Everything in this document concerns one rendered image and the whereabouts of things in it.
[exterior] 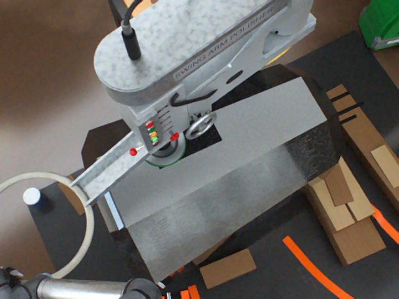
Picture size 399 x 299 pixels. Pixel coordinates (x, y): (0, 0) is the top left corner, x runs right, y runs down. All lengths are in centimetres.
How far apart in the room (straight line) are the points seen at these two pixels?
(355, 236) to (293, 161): 81
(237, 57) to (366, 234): 159
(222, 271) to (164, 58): 169
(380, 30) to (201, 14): 202
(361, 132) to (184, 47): 191
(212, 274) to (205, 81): 142
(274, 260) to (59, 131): 157
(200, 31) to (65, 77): 209
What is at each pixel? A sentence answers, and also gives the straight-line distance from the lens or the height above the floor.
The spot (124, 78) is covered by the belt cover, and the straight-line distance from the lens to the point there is 161.
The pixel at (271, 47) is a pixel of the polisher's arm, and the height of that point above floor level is 129.
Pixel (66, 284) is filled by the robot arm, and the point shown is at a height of 128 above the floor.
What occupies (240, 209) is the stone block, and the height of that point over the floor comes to 72.
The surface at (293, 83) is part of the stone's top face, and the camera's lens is 256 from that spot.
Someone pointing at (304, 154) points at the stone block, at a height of 79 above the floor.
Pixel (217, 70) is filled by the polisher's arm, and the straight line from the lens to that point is 193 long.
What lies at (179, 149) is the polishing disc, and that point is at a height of 90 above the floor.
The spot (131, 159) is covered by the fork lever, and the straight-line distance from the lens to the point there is 228.
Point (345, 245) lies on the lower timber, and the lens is 314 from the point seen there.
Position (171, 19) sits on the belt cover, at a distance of 168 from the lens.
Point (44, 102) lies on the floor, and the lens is 361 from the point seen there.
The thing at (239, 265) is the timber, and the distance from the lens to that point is 305.
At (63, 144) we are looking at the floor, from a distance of 347.
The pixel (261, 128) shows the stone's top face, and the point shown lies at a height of 87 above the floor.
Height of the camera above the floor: 317
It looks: 72 degrees down
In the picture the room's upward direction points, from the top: 5 degrees counter-clockwise
